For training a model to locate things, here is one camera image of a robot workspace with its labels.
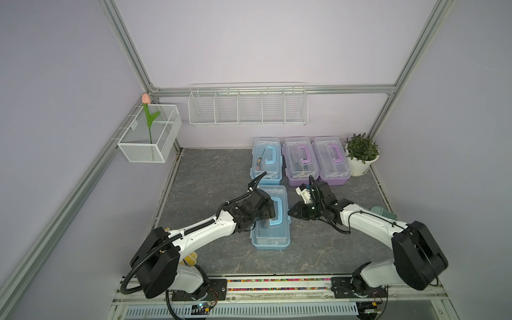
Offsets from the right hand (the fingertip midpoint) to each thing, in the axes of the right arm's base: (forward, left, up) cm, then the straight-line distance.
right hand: (288, 212), depth 85 cm
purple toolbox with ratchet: (+28, -8, +2) cm, 29 cm away
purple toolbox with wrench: (+29, -25, 0) cm, 38 cm away
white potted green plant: (+30, -38, +6) cm, 49 cm away
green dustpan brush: (+4, -45, -8) cm, 46 cm away
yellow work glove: (-17, +41, -8) cm, 45 cm away
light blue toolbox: (-9, +6, -1) cm, 11 cm away
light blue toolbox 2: (+30, +9, +2) cm, 32 cm away
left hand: (0, +9, +2) cm, 9 cm away
